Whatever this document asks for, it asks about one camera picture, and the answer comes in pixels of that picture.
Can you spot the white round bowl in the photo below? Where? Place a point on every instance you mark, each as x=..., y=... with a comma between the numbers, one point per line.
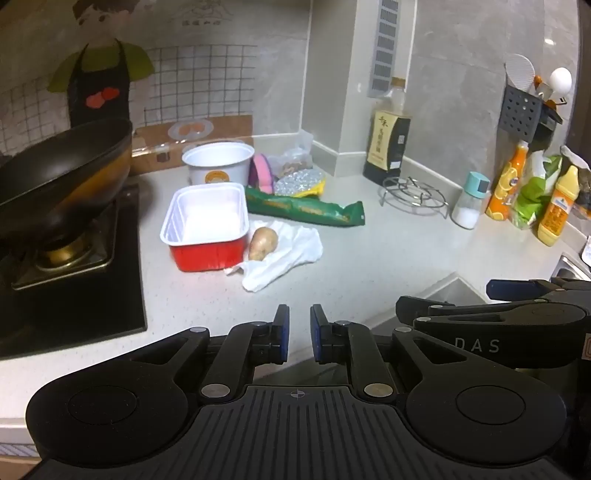
x=217, y=159

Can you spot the clear plastic bag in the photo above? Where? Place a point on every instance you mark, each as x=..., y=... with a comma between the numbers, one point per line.
x=295, y=154

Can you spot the white perforated vent cover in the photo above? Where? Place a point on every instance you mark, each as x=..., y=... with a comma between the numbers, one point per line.
x=385, y=55

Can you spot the metal steaming rack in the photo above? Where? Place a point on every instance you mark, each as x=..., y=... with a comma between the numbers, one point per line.
x=412, y=188

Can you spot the white cloth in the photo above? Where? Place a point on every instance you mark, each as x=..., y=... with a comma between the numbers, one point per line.
x=286, y=258

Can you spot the green and white bag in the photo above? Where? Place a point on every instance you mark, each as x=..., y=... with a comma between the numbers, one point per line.
x=531, y=198

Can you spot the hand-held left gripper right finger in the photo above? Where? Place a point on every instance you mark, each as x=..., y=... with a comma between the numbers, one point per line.
x=317, y=333

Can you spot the pink sponge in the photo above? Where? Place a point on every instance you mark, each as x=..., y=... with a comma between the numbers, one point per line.
x=261, y=173

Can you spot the orange detergent bottle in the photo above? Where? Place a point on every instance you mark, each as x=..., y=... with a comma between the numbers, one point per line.
x=503, y=194

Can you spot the red rectangular food container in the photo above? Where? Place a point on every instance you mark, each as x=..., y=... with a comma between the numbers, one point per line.
x=207, y=256

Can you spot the steel sink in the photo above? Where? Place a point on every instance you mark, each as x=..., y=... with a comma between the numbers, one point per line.
x=572, y=267

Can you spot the dark soy sauce bottle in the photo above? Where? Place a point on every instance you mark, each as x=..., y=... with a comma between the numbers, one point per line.
x=385, y=143

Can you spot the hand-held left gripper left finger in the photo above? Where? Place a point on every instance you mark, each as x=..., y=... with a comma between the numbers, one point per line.
x=282, y=333

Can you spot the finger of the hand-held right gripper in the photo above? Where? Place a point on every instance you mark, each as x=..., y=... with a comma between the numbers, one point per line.
x=415, y=308
x=508, y=290

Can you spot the black wok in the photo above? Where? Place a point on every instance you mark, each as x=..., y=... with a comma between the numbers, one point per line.
x=55, y=170

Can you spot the white skimmer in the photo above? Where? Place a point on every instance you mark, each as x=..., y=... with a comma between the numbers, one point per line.
x=519, y=71

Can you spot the grey wall rack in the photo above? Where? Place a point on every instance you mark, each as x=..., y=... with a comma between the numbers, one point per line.
x=519, y=110

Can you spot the black gas stove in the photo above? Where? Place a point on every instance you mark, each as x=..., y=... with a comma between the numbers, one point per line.
x=115, y=300

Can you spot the steel wool scourer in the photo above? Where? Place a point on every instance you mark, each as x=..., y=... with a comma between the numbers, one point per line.
x=298, y=181

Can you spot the salt shaker with teal lid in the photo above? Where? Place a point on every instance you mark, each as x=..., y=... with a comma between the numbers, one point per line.
x=466, y=214

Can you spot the yellow bottle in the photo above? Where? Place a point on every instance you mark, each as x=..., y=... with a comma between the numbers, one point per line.
x=556, y=217

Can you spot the white round utensil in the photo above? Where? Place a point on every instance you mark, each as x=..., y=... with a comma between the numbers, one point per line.
x=561, y=79

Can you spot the garlic bulb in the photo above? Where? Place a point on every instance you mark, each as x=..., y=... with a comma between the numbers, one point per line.
x=263, y=244

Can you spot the yellow sponge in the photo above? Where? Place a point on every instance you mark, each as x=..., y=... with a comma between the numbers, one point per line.
x=314, y=190

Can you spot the cartoon chef wall sticker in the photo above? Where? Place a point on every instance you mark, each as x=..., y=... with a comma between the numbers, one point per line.
x=97, y=92

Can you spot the green snack wrapper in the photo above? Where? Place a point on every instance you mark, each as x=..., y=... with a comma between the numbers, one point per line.
x=300, y=210

